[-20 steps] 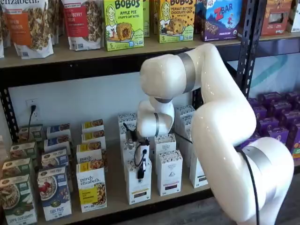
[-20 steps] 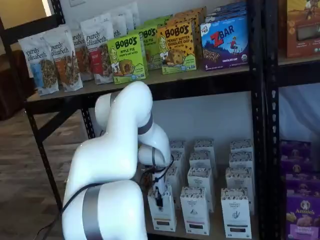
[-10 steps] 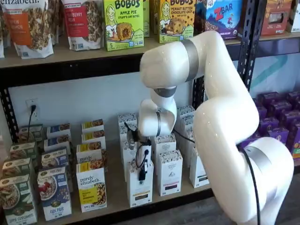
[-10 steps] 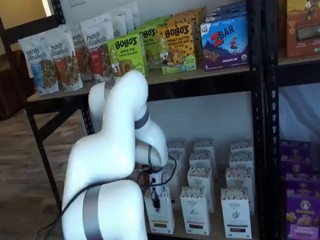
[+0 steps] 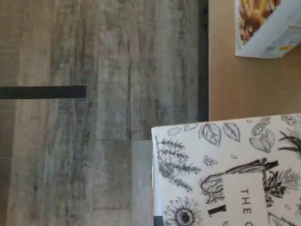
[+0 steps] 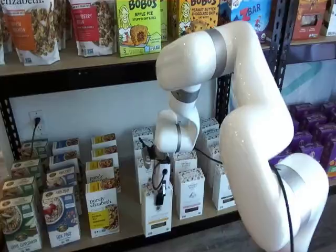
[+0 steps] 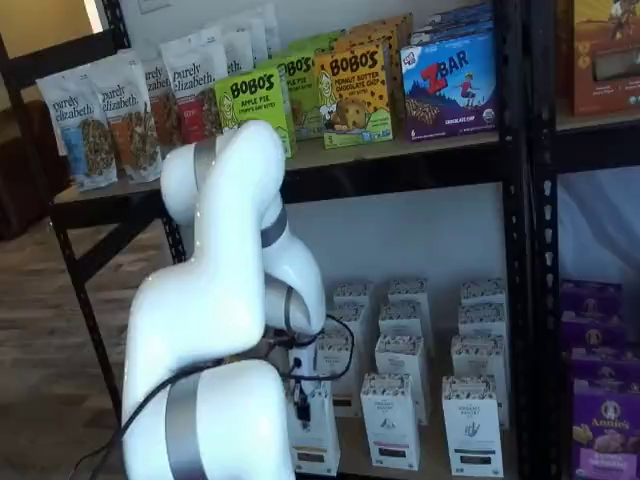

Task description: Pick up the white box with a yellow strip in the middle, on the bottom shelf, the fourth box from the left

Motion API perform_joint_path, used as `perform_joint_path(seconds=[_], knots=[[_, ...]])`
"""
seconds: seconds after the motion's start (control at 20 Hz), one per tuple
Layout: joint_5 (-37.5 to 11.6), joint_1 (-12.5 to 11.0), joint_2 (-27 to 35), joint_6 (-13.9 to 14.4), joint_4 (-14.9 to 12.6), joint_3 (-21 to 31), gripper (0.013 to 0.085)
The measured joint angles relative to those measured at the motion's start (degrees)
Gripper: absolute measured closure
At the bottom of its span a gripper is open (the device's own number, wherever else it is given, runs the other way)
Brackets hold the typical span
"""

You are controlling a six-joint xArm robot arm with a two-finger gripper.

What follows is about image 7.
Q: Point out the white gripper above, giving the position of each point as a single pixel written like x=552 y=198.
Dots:
x=305 y=367

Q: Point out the white box yellow strip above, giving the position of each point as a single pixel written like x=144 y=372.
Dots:
x=332 y=350
x=361 y=320
x=355 y=295
x=320 y=440

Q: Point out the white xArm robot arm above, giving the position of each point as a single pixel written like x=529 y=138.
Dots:
x=200 y=300

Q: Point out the white box pink strip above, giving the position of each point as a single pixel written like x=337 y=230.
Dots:
x=400 y=355
x=390 y=430
x=407 y=290
x=402 y=320

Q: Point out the white box black strip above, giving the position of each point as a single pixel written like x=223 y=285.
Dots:
x=470 y=435
x=482 y=292
x=480 y=320
x=477 y=357

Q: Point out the black metal wood shelf rack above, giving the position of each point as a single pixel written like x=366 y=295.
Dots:
x=537 y=250
x=400 y=170

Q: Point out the purple Annie's box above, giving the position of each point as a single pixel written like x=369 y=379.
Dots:
x=590 y=300
x=605 y=435
x=605 y=367
x=595 y=332

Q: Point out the green Bobo's apple pie box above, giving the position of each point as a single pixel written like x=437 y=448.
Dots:
x=255 y=100

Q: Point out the yellow Bobo's peanut butter box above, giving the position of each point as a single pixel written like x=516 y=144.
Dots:
x=380 y=32
x=352 y=95

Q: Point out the purple ZBar box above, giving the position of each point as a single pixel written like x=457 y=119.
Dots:
x=450 y=95
x=450 y=25

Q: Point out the brown Annie's box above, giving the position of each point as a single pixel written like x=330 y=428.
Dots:
x=605 y=60

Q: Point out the orange label granola bag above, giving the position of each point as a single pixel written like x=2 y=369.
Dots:
x=135 y=140
x=169 y=115

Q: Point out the red label granola bag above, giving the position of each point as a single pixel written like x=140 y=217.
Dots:
x=200 y=100

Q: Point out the blue label granola bag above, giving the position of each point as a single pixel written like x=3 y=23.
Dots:
x=85 y=145

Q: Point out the pale plastic sheet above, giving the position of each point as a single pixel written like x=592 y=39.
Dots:
x=600 y=225

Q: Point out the white granola bag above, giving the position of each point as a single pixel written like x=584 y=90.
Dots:
x=265 y=35
x=237 y=50

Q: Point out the dark brown couch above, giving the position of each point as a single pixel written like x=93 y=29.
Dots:
x=20 y=175

